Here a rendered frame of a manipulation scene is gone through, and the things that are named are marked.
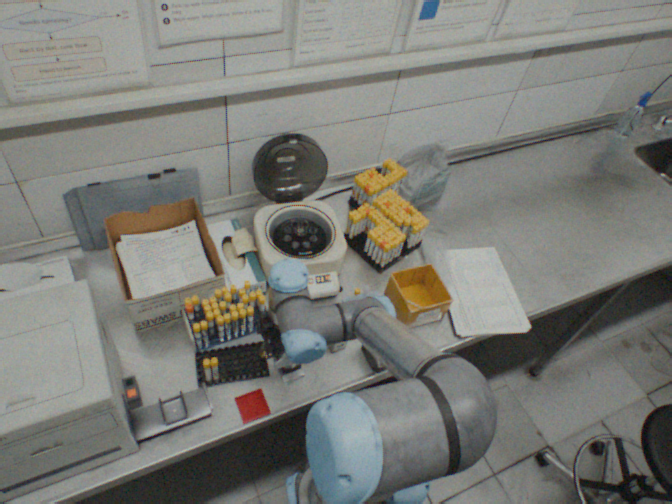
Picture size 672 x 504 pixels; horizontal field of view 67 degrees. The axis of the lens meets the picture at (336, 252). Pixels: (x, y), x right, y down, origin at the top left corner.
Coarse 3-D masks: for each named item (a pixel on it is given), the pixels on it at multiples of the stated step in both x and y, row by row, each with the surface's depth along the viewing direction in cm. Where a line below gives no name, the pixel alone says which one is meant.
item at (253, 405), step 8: (248, 392) 123; (256, 392) 124; (240, 400) 123; (248, 400) 123; (256, 400) 123; (264, 400) 123; (240, 408) 121; (248, 408) 122; (256, 408) 122; (264, 408) 122; (248, 416) 120; (256, 416) 121; (264, 416) 121
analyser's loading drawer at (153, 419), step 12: (204, 384) 118; (180, 396) 116; (192, 396) 118; (204, 396) 118; (144, 408) 115; (156, 408) 115; (168, 408) 115; (180, 408) 116; (192, 408) 116; (204, 408) 116; (132, 420) 113; (144, 420) 113; (156, 420) 113; (168, 420) 114; (180, 420) 113; (144, 432) 111; (156, 432) 112
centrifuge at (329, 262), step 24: (264, 216) 145; (288, 216) 150; (312, 216) 151; (264, 240) 140; (336, 240) 143; (264, 264) 138; (312, 264) 138; (336, 264) 141; (312, 288) 141; (336, 288) 143
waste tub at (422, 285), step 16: (400, 272) 141; (416, 272) 145; (432, 272) 145; (400, 288) 149; (416, 288) 150; (432, 288) 146; (400, 304) 139; (416, 304) 146; (432, 304) 147; (448, 304) 138; (400, 320) 141; (416, 320) 139; (432, 320) 143
